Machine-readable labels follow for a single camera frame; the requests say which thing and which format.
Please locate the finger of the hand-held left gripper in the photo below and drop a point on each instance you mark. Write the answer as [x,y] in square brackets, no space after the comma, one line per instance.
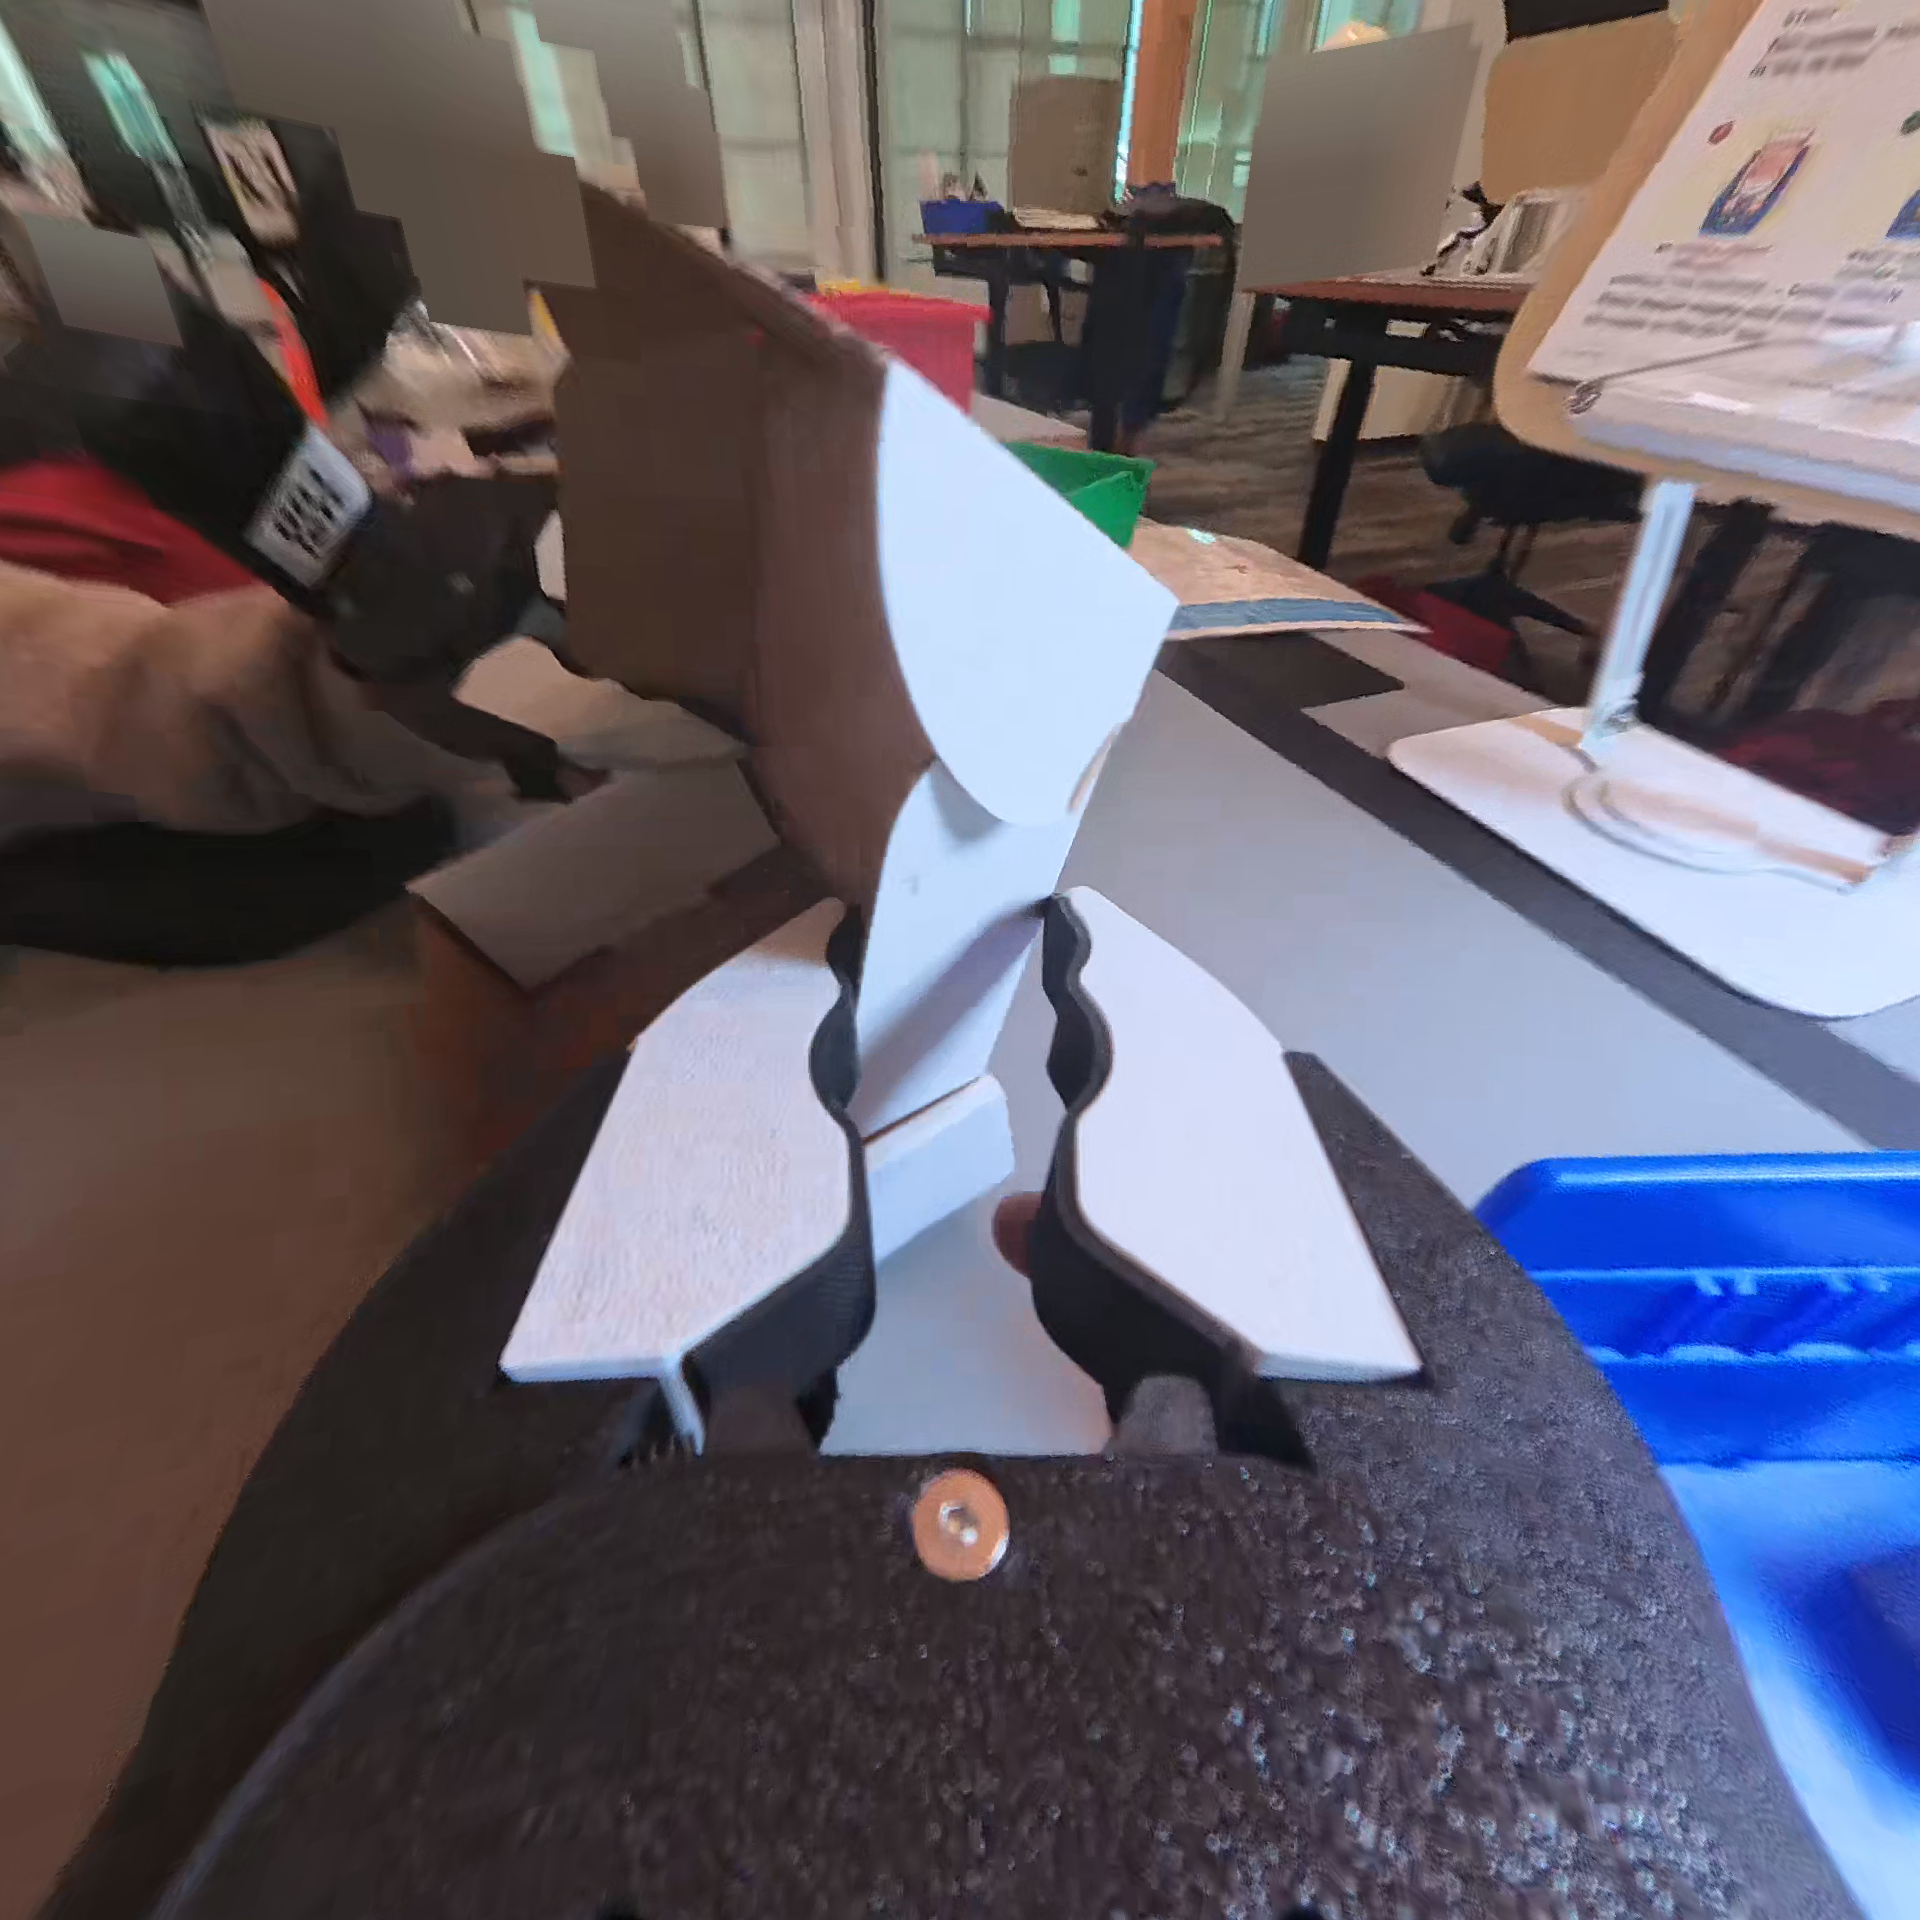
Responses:
[494,744]

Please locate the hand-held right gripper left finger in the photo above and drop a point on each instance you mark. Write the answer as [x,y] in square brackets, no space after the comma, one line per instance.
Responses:
[691,1201]

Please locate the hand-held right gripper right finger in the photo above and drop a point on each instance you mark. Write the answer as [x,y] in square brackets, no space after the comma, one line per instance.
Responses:
[1229,1201]

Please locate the green plastic bin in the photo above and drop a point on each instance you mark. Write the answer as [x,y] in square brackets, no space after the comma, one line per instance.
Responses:
[1102,487]

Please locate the person's left forearm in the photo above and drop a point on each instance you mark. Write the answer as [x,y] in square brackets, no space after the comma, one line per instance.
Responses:
[181,704]

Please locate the brown cardboard box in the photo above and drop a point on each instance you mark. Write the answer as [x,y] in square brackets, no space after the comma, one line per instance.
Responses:
[1067,142]

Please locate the person's right hand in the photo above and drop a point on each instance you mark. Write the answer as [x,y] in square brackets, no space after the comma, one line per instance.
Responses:
[1021,1233]

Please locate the white stand base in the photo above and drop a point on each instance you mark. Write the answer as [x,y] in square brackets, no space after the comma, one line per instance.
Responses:
[1529,809]

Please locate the blue plastic bin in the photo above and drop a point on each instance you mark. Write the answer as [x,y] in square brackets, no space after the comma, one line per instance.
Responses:
[1724,1306]

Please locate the red plastic bin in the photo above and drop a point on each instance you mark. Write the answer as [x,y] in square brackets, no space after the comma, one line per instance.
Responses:
[914,345]

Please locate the blue-edged paper sheet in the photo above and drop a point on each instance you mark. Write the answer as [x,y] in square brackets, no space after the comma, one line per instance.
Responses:
[1260,579]

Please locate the wooden table with dark legs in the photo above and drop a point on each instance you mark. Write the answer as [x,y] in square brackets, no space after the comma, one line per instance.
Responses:
[1049,240]
[1395,299]

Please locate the black office chair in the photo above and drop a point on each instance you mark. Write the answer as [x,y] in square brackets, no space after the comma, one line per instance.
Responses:
[1516,480]

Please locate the wooden document stand board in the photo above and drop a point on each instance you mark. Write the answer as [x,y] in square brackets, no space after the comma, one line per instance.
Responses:
[1558,299]

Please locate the white partition board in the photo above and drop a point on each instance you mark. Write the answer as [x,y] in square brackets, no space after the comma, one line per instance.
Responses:
[1349,148]

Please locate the printed instruction sheet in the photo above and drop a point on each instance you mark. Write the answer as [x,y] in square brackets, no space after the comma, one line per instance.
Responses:
[1755,255]

